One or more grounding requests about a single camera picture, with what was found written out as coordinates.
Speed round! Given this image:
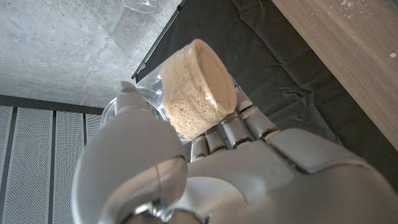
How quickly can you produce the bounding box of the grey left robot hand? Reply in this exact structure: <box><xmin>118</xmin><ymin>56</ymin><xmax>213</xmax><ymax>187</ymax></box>
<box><xmin>71</xmin><ymin>81</ymin><xmax>398</xmax><ymax>224</ymax></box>

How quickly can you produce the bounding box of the brown granulated sugar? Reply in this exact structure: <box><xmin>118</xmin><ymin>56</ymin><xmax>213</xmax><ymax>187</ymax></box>
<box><xmin>159</xmin><ymin>39</ymin><xmax>239</xmax><ymax>141</ymax></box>

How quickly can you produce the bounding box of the clear plastic cup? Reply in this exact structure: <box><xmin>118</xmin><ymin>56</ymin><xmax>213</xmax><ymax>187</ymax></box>
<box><xmin>99</xmin><ymin>39</ymin><xmax>239</xmax><ymax>144</ymax></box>
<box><xmin>120</xmin><ymin>0</ymin><xmax>159</xmax><ymax>14</ymax></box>

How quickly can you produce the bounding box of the black backdrop curtain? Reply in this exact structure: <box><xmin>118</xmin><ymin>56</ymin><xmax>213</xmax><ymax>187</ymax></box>
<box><xmin>135</xmin><ymin>0</ymin><xmax>398</xmax><ymax>190</ymax></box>

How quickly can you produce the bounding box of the black backdrop stand pole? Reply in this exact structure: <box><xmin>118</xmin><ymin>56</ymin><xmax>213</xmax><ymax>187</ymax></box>
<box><xmin>131</xmin><ymin>0</ymin><xmax>188</xmax><ymax>80</ymax></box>

